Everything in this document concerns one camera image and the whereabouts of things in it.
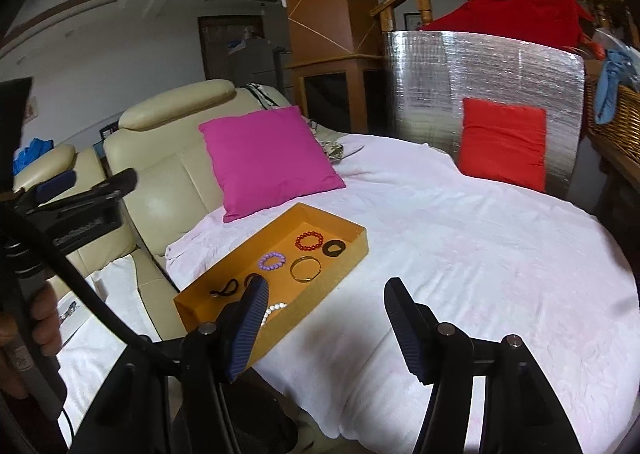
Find brown door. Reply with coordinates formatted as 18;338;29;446
197;15;265;82

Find person's left hand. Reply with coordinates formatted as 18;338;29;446
0;279;64;400

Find magenta pillow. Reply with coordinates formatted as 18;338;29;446
199;105;347;223

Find gold bangle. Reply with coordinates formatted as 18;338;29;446
290;256;321;283

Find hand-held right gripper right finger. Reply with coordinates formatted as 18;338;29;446
384;278;583;454

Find floral patterned cloth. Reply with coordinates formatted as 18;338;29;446
320;136;366;165

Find red bead bracelet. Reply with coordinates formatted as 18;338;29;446
295;231;325;251

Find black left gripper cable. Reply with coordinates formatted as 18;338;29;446
0;209;183;377

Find white pearl bracelet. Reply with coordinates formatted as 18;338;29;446
260;302;289;327

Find orange wooden pillar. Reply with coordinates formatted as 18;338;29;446
277;0;388;135

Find orange cardboard box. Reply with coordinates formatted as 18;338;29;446
173;202;369;367

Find beige leather sofa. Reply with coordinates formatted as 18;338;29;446
12;78;351;335

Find silver foil panel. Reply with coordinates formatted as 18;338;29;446
382;30;586;195

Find red pillow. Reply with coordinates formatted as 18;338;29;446
457;98;547;192

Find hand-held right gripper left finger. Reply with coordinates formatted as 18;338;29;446
70;274;271;454

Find red cloth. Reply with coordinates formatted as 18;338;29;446
420;0;593;49

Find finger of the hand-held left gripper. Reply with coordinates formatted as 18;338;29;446
30;168;139;217
15;170;77;207

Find grey cabinet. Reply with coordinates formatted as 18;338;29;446
230;36;293;94

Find wicker basket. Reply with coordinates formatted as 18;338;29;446
585;74;640;162

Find white towel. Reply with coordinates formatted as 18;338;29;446
57;254;161;435

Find blue cloth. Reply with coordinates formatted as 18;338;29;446
594;48;633;125

